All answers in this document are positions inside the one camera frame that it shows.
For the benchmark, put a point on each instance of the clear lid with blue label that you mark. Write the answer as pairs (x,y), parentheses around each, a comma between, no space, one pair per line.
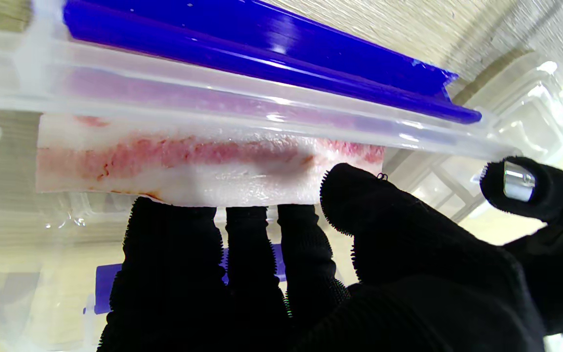
(530,107)

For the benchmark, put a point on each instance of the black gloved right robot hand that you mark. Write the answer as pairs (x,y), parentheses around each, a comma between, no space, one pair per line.
(399,283)

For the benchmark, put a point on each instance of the clear container with blue clips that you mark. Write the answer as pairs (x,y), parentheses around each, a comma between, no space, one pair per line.
(262,44)

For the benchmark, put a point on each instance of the single raw bacon slice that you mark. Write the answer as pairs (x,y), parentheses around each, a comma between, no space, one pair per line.
(188,166)

